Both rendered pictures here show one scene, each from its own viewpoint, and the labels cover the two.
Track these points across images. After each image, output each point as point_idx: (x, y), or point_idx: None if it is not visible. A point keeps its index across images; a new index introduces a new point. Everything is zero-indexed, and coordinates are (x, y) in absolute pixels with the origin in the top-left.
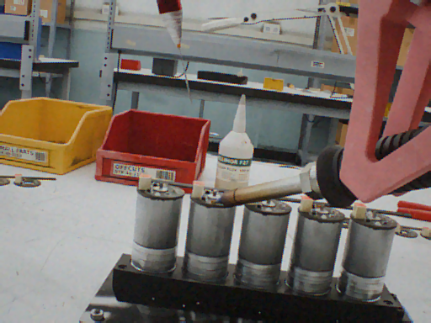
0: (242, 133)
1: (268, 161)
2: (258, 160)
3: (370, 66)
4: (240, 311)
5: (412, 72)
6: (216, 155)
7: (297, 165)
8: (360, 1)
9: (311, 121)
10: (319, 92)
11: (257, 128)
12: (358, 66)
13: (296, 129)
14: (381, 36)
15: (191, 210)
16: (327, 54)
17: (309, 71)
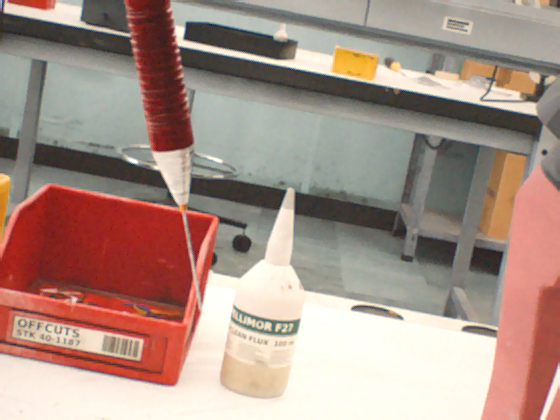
0: (283, 267)
1: (333, 227)
2: (311, 222)
3: (520, 353)
4: None
5: None
6: (216, 205)
7: (398, 238)
8: (510, 249)
9: (436, 147)
10: (457, 83)
11: (311, 149)
12: (499, 344)
13: (400, 158)
14: (541, 314)
15: None
16: (480, 2)
17: (437, 39)
